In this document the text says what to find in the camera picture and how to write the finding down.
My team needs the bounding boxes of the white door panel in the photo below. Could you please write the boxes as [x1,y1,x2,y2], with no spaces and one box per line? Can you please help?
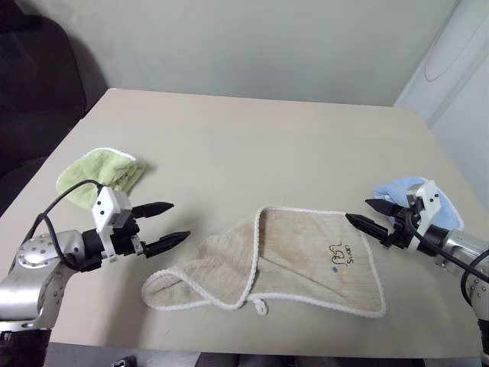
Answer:
[393,0,489,141]

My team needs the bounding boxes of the beige towel with white trim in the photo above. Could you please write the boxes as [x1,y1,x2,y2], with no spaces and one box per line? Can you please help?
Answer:
[141,206,387,320]

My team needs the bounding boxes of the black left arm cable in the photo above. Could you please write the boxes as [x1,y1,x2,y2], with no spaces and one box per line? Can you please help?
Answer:
[28,180,105,271]

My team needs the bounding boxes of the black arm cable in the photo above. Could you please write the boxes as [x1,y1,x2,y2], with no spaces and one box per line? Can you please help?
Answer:
[406,212,489,303]
[28,180,105,271]

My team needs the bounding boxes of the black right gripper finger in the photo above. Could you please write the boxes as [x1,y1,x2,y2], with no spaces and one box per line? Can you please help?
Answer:
[364,198,399,225]
[344,213,390,244]

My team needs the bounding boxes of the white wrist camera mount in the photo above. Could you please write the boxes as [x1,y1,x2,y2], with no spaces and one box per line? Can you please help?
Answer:
[405,179,443,252]
[91,186,134,264]

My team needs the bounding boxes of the green towel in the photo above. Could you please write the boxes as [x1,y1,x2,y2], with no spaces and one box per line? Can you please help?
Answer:
[56,147,154,211]

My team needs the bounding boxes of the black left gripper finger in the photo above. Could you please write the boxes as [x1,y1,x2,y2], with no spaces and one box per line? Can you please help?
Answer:
[131,201,176,220]
[144,230,192,257]

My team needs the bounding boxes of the blue towel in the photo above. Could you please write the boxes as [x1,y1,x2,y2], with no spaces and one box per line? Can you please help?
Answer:
[373,175,465,232]

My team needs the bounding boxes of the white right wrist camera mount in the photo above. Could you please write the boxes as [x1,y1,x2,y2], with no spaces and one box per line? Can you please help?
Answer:
[405,179,443,252]

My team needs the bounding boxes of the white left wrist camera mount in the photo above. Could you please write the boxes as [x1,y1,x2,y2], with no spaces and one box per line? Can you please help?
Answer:
[91,186,134,264]

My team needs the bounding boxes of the dark sofa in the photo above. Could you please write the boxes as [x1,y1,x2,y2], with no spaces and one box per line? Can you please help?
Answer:
[0,14,108,217]

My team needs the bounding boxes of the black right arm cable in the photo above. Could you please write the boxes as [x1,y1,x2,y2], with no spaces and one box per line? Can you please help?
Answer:
[406,212,489,303]

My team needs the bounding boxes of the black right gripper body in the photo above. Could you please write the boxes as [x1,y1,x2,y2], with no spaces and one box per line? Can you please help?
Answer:
[384,203,419,249]

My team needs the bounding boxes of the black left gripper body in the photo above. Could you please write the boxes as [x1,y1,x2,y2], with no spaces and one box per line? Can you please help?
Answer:
[108,208,149,258]

